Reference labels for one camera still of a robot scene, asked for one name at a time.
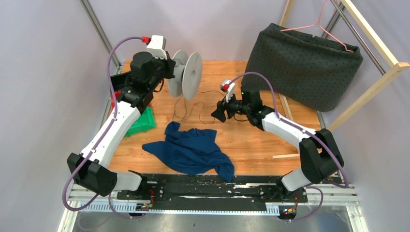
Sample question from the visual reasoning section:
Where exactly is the red plastic bin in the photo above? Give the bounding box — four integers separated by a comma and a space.
111, 90, 120, 109

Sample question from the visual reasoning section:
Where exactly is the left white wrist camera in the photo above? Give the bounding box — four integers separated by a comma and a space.
142, 35, 168, 60

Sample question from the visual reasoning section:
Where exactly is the white cable spool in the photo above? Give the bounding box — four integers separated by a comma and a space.
168, 50, 203, 101

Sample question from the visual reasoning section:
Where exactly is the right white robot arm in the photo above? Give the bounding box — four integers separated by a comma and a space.
211, 90, 344, 201

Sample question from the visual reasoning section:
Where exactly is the pink wire hanger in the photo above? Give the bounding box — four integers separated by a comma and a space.
280, 0, 354, 53

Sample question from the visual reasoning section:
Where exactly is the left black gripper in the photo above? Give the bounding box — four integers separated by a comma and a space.
147, 50, 176, 90

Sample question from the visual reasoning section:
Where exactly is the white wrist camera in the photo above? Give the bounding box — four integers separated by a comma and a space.
142, 35, 168, 60
220, 79, 235, 102

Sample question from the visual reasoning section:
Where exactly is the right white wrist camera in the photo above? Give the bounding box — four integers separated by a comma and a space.
220, 79, 235, 102

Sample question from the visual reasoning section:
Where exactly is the purple cable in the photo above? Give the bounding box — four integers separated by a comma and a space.
61, 36, 151, 219
229, 72, 350, 223

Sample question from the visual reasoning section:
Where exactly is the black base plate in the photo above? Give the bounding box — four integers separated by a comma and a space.
109, 174, 308, 215

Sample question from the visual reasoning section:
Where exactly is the thin green wire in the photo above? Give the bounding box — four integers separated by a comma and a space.
173, 90, 225, 125

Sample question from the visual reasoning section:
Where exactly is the blue cloth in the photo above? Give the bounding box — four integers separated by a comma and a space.
142, 121, 234, 182

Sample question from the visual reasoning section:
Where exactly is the wooden frame rack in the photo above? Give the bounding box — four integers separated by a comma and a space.
279, 0, 410, 164

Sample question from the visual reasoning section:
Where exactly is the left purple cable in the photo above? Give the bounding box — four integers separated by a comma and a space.
61, 36, 151, 219

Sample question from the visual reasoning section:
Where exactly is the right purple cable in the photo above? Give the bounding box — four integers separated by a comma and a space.
229, 72, 350, 223

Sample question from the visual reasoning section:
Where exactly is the aluminium rail frame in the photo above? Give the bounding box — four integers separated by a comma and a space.
69, 175, 368, 232

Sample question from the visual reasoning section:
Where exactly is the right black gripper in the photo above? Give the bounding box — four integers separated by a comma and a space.
211, 89, 251, 122

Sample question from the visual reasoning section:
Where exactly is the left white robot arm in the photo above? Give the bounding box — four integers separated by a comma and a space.
67, 52, 176, 199

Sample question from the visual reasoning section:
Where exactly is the black plastic bin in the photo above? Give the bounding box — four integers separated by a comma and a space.
110, 71, 132, 92

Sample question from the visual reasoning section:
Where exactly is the green plastic bin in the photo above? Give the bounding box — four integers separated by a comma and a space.
124, 105, 156, 137

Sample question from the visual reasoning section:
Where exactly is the dark dotted fabric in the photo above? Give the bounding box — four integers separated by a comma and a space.
241, 23, 363, 112

